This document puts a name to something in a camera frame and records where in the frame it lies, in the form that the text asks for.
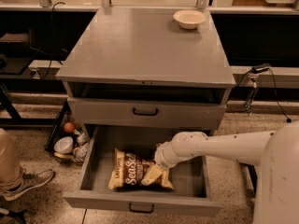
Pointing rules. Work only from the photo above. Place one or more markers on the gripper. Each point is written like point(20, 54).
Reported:
point(161, 157)

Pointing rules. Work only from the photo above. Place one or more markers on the brown sea salt chip bag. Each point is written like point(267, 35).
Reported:
point(129, 171)

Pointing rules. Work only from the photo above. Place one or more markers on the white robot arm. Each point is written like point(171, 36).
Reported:
point(275, 153)

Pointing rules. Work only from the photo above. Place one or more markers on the open grey middle drawer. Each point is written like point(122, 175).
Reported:
point(190, 195)

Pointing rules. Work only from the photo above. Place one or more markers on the closed grey top drawer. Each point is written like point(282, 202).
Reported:
point(147, 114)

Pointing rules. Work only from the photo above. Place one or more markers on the grey drawer cabinet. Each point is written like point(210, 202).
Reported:
point(142, 54)

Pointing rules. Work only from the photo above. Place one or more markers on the white bowl in basket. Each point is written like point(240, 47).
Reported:
point(64, 145)

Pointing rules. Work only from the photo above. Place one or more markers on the red apple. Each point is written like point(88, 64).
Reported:
point(69, 127)

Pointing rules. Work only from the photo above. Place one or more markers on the khaki trouser leg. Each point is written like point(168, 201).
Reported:
point(10, 168)

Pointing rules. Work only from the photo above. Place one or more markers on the black power adapter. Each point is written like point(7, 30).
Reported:
point(260, 68)

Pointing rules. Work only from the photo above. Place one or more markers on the white ceramic bowl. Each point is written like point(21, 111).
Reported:
point(189, 19)

